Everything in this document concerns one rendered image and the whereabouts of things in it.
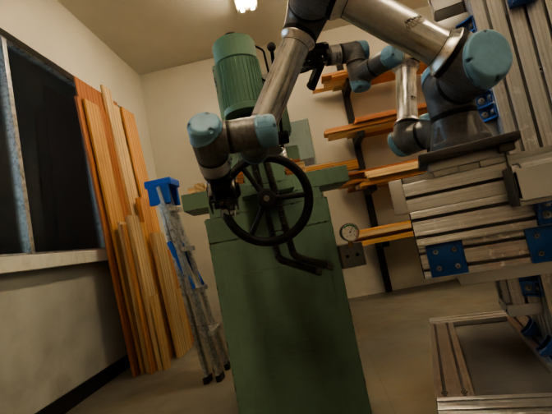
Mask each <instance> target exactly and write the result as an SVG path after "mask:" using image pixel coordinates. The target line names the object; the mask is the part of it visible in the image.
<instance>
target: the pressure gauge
mask: <svg viewBox="0 0 552 414"><path fill-rule="evenodd" d="M350 231H351V232H350ZM339 234H340V237H341V238H342V239H343V240H344V241H347V242H348V246H349V247H352V246H353V243H352V242H353V241H355V240H356V239H357V238H358V236H359V228H358V227H357V225H356V224H354V223H346V224H344V225H343V226H342V227H341V228H340V231H339Z"/></svg>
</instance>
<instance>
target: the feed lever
mask: <svg viewBox="0 0 552 414"><path fill-rule="evenodd" d="M267 49H268V50H269V51H270V55H271V62H272V64H273V61H274V50H275V49H276V45H275V43H273V42H270V43H268V45H267ZM279 128H280V131H278V143H279V145H283V146H284V147H285V145H284V144H288V143H289V136H288V131H287V130H283V122H282V118H281V120H280V122H279Z"/></svg>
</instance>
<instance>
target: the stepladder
mask: <svg viewBox="0 0 552 414"><path fill-rule="evenodd" d="M144 185H145V189H146V190H147V191H148V196H149V205H150V206H152V207H153V206H157V205H158V206H159V212H160V215H161V218H162V221H163V227H164V230H165V233H166V237H167V240H168V242H167V245H168V248H169V250H170V252H171V255H172V261H173V264H174V267H175V270H176V274H177V279H178V282H179V286H180V289H181V292H182V298H183V301H184V304H185V307H186V313H187V316H188V320H189V323H190V326H191V332H192V334H193V338H194V341H195V346H196V350H197V353H198V357H199V359H200V365H201V369H202V371H203V375H204V378H203V383H204V384H208V383H209V382H210V381H211V380H212V379H213V376H212V373H209V369H208V366H207V362H206V360H205V354H204V350H203V347H202V344H201V341H200V337H201V338H203V337H204V340H205V345H206V347H207V350H208V353H209V358H210V360H211V363H212V366H213V371H214V373H215V379H216V381H217V383H219V382H221V381H222V380H223V379H224V378H225V374H224V372H223V370H222V367H221V365H220V362H219V358H218V355H217V352H216V349H215V346H214V342H213V339H212V337H211V336H212V335H214V336H215V339H216V342H217V344H218V349H219V351H220V354H221V357H222V360H223V366H224V369H225V370H230V367H231V365H230V361H229V360H228V358H227V355H226V352H225V350H224V347H223V343H222V340H221V338H220V335H219V330H220V328H221V325H220V324H216V323H215V320H214V316H213V313H212V310H211V308H210V305H209V300H208V297H207V295H206V292H205V289H207V288H208V285H207V284H205V283H204V281H203V279H202V277H201V276H200V273H199V270H198V268H197V265H196V261H195V258H194V256H193V253H192V251H193V250H194V249H195V246H190V243H189V241H188V238H187V235H186V231H185V228H184V226H183V223H182V219H181V216H180V214H179V212H182V208H181V207H177V205H180V199H179V194H178V189H177V188H178V187H179V186H180V185H179V181H178V180H176V179H174V178H172V177H164V178H160V179H156V180H152V181H147V182H144ZM178 228H179V229H178ZM179 230H180V232H179ZM180 233H181V235H182V237H181V235H180ZM182 240H183V241H182ZM183 242H184V243H183ZM189 265H190V266H189ZM190 267H191V270H192V272H193V274H194V275H195V280H196V282H197V285H198V286H196V285H195V283H194V280H193V277H192V274H191V270H190ZM184 279H185V280H186V284H185V280H184ZM203 284H205V285H203ZM186 285H187V287H188V290H187V289H186ZM198 292H200V295H201V297H202V300H203V302H204V305H205V309H206V312H207V315H208V317H209V322H210V324H211V325H208V324H207V321H206V318H205V313H204V311H203V308H202V305H201V303H200V299H199V295H198ZM189 294H190V296H191V300H192V303H193V306H194V309H195V313H196V316H197V319H198V321H199V325H200V329H201V332H200V335H199V332H198V329H197V326H196V320H195V317H194V314H193V310H192V307H191V302H190V298H189V296H188V295H189Z"/></svg>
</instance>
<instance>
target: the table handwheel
mask: <svg viewBox="0 0 552 414"><path fill-rule="evenodd" d="M264 162H271V163H278V164H281V165H283V166H284V167H286V168H288V169H289V170H290V171H292V172H293V173H294V174H295V175H296V177H297V178H298V180H299V182H300V183H301V186H302V189H303V192H297V193H292V194H284V195H275V193H274V192H273V191H272V190H270V189H262V188H261V187H260V185H259V184H258V183H257V182H256V181H255V179H254V178H253V176H251V174H250V173H249V172H248V170H247V169H246V168H247V167H248V166H250V165H252V164H250V163H248V162H246V161H245V160H244V159H242V160H240V161H239V162H238V163H236V164H235V165H234V166H233V167H232V168H231V169H232V173H231V175H232V177H236V176H237V175H238V174H239V173H240V172H243V173H244V175H245V176H246V177H247V179H248V180H249V181H250V183H251V184H252V186H253V187H254V188H255V189H256V191H257V192H258V195H257V204H258V206H259V207H260V209H259V211H258V214H257V216H256V218H255V222H254V223H253V226H252V228H251V230H250V233H248V232H246V231H245V230H243V229H242V228H241V227H240V226H239V225H238V224H237V223H236V222H235V220H234V219H233V217H232V215H231V214H225V213H223V220H224V222H225V223H226V224H227V226H228V228H229V229H230V230H231V231H232V232H233V233H234V234H235V235H236V236H237V237H239V238H240V239H242V240H243V241H244V242H248V243H250V244H252V245H256V246H277V245H280V244H283V243H285V242H288V241H290V240H292V239H293V238H294V237H295V236H296V235H298V234H299V233H300V232H301V231H302V229H303V228H304V227H305V226H306V224H307V223H308V221H309V219H310V216H311V212H312V209H313V201H314V198H313V191H312V187H311V183H310V181H309V179H308V177H307V175H306V174H305V173H304V171H303V170H302V169H301V168H300V167H299V166H298V165H297V164H296V163H294V162H293V161H292V160H291V159H288V158H286V157H284V156H282V155H280V154H272V153H269V154H268V156H267V158H266V159H265V161H264ZM301 197H304V208H303V210H302V213H301V217H300V218H299V219H298V221H297V223H296V224H295V225H294V226H293V227H292V228H291V229H290V230H288V231H287V232H285V233H283V234H281V235H278V236H276V237H257V236H255V232H256V229H257V228H258V225H259V223H260V220H261V218H262V216H263V214H264V211H265V210H266V209H271V208H273V207H274V205H275V203H276V200H287V199H293V198H301Z"/></svg>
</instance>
